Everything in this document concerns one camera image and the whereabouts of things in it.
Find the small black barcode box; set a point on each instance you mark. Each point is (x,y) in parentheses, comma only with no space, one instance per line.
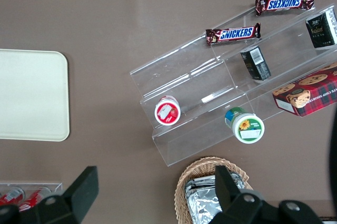
(255,63)

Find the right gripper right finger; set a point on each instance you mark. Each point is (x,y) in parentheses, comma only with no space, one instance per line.
(231,203)

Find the aluminium foil container stack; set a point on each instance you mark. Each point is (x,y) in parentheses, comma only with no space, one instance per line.
(200,203)

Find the green lid yogurt cup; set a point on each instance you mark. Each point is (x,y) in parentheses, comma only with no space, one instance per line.
(247,128)

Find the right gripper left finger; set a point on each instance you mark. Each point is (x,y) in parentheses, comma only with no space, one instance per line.
(79,197)

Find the red tartan cookie box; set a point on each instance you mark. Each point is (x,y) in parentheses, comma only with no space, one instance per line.
(308,92)

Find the small black white-sided box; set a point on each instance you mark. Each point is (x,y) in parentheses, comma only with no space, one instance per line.
(321,28)

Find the clear acrylic stepped display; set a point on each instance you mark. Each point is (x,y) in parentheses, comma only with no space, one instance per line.
(200,84)

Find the clear acrylic bottle rack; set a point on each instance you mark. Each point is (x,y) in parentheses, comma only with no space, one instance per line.
(56,185)

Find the oval light wicker basket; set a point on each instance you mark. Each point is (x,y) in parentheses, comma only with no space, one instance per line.
(181,182)

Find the red lid yogurt cup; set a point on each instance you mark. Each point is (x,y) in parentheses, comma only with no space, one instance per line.
(167,111)

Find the Snickers bar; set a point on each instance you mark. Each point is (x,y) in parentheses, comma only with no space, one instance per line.
(234,34)
(284,3)

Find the red cola bottle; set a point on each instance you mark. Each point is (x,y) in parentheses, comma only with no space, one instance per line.
(34,197)
(10,196)

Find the cream plastic tray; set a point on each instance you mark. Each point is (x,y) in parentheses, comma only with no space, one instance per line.
(31,95)

